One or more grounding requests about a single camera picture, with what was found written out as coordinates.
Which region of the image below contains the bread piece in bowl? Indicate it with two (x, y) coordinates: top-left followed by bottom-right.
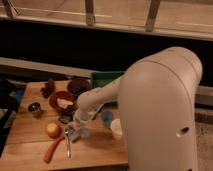
(57, 98), (73, 109)

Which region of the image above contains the blue plastic cup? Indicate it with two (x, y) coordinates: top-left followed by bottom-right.
(100, 111), (113, 128)

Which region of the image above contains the small metal cup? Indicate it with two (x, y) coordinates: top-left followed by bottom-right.
(28, 102), (42, 117)

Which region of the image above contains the dark grape bunch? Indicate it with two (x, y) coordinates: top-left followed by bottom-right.
(40, 79), (55, 98)

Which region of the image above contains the yellow-red apple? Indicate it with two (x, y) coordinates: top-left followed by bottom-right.
(46, 123), (61, 138)

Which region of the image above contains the dark red plate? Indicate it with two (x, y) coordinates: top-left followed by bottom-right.
(67, 78), (90, 97)

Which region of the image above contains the orange carrot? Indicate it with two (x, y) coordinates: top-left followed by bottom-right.
(43, 136), (64, 163)

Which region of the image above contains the small dark toy object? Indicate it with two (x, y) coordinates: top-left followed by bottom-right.
(59, 114), (73, 124)

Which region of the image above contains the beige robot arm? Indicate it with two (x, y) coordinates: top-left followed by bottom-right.
(74, 47), (202, 171)

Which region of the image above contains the silver fork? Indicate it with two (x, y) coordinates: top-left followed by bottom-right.
(64, 128), (71, 158)

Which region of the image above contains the black chair at left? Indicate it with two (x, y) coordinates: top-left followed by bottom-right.
(0, 78), (19, 156)

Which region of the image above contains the red bowl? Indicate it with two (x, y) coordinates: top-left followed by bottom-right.
(49, 91), (76, 113)

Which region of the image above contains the green plastic bin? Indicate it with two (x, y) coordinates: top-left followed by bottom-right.
(91, 71), (124, 88)

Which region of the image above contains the blue-grey towel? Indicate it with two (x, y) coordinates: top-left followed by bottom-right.
(66, 125), (91, 142)

